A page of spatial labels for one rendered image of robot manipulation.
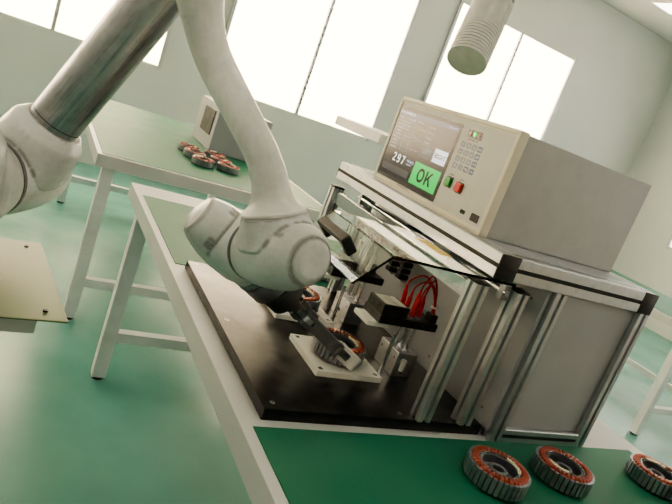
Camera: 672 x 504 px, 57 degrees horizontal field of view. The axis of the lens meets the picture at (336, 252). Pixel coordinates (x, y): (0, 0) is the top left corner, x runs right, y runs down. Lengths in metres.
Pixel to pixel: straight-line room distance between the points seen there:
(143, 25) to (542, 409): 1.07
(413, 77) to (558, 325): 5.55
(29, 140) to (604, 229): 1.15
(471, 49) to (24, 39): 4.03
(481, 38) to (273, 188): 1.72
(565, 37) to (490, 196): 6.67
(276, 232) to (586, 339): 0.71
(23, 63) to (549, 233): 4.95
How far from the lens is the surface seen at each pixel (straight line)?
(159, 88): 5.81
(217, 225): 1.01
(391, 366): 1.31
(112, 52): 1.26
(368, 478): 0.99
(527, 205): 1.23
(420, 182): 1.36
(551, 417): 1.39
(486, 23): 2.58
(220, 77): 1.00
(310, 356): 1.22
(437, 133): 1.36
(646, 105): 8.96
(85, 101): 1.29
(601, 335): 1.36
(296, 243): 0.87
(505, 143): 1.19
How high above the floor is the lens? 1.26
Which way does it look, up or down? 13 degrees down
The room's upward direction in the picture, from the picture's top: 20 degrees clockwise
